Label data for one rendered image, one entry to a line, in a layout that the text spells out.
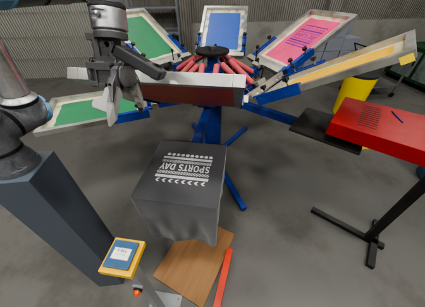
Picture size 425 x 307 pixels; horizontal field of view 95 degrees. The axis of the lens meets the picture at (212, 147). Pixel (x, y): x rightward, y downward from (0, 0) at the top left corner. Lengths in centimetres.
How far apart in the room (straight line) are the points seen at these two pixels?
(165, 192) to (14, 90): 70
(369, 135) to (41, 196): 165
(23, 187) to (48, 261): 135
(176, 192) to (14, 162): 64
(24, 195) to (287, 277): 174
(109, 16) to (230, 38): 235
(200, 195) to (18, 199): 75
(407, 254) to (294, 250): 95
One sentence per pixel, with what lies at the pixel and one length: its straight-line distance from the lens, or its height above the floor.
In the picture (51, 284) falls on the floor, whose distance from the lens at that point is 221.
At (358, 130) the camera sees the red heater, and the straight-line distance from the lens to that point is 143.
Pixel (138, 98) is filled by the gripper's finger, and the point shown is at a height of 152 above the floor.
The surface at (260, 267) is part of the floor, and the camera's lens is 190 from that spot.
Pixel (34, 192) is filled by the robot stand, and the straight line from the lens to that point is 106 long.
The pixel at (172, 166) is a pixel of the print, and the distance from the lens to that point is 117.
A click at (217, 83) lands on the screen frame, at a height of 153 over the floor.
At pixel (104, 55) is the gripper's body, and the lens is 55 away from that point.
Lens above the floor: 176
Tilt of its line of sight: 40 degrees down
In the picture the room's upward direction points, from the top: straight up
